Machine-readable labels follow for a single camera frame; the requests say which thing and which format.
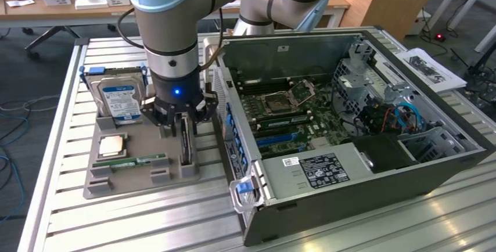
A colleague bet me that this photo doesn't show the green motherboard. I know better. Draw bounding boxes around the green motherboard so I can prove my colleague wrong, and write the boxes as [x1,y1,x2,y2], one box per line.
[228,69,357,160]

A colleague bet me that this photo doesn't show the open metal disk bay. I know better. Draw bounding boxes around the open metal disk bay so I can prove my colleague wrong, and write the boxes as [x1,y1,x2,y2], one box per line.
[397,126,465,164]

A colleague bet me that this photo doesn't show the long black expansion slot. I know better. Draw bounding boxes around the long black expansion slot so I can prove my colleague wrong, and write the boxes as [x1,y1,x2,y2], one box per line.
[253,126,292,137]

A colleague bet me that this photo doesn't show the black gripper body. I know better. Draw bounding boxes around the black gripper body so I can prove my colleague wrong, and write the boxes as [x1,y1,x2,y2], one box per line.
[149,67,206,116]

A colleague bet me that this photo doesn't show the black fan shroud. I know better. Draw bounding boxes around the black fan shroud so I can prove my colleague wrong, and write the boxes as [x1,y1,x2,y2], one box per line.
[352,134,421,175]

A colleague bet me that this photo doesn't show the green graphics card black cooler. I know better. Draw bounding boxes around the green graphics card black cooler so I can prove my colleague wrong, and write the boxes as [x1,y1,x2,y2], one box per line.
[178,114,197,167]

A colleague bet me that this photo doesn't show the white card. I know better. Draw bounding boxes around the white card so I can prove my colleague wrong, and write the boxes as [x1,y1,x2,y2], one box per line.
[4,0,36,8]

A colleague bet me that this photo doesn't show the wooden cabinet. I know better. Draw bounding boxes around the wooden cabinet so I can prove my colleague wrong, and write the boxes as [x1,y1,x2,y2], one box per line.
[322,0,446,41]

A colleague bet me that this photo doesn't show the black desk leg with casters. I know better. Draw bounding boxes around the black desk leg with casters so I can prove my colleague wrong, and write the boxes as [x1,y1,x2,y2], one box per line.
[22,25,117,60]

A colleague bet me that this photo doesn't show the printed paper stack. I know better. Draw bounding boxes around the printed paper stack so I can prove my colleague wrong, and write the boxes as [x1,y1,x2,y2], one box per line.
[381,47,469,93]

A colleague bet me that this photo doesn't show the silver chipset heatsink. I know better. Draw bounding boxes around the silver chipset heatsink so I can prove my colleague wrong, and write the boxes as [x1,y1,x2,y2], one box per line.
[309,137,334,150]

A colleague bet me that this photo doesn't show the loose green RAM stick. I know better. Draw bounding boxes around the loose green RAM stick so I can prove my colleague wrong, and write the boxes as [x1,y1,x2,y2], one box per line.
[93,154,168,168]

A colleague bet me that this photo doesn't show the white floor cable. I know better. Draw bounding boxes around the white floor cable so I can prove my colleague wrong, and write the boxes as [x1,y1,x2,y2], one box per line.
[0,93,58,113]

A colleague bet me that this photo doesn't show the grey parts rack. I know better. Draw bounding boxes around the grey parts rack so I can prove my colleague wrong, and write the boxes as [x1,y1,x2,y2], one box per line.
[82,98,202,200]

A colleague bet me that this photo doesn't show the dark grey PC case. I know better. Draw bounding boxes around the dark grey PC case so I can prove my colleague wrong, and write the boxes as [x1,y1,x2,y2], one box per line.
[202,30,496,247]

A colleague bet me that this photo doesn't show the wooden desk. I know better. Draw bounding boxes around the wooden desk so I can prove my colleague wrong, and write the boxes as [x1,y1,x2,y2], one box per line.
[0,0,352,37]

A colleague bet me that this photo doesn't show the silver socket cover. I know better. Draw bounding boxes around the silver socket cover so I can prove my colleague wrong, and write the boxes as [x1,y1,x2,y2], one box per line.
[286,78,321,108]

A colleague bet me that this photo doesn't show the blue floor cable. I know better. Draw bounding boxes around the blue floor cable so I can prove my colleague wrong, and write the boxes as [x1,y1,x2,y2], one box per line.
[0,112,30,224]

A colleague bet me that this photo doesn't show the blue data wire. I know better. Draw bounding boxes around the blue data wire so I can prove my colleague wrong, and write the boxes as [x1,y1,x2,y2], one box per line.
[393,102,428,133]

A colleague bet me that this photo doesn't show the CPU socket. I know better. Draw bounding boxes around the CPU socket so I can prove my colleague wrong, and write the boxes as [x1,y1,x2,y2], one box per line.
[260,91,300,117]

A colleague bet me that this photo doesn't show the installed green RAM stick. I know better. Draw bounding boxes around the installed green RAM stick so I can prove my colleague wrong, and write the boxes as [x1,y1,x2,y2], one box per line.
[256,114,313,130]

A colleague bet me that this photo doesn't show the perforated metal disk bay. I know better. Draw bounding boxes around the perforated metal disk bay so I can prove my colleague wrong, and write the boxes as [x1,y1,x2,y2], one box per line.
[332,57,390,106]

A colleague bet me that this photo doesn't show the copper-topped CPU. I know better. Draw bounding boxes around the copper-topped CPU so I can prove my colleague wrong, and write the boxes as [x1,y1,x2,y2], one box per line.
[98,135,128,159]

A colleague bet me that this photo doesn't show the red data wire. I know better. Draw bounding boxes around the red data wire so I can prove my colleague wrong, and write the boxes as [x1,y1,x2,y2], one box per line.
[381,107,393,133]

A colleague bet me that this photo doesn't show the hard disk with blue rails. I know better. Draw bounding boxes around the hard disk with blue rails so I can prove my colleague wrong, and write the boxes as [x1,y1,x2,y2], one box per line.
[78,65,150,125]

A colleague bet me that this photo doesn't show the grey power supply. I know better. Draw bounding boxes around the grey power supply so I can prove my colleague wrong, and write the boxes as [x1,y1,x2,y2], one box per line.
[260,142,374,201]

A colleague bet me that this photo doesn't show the blue expansion slot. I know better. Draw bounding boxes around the blue expansion slot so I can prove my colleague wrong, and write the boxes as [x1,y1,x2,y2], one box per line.
[254,134,296,148]

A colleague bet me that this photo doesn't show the black tripod stand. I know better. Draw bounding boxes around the black tripod stand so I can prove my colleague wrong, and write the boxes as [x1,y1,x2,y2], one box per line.
[450,16,496,102]

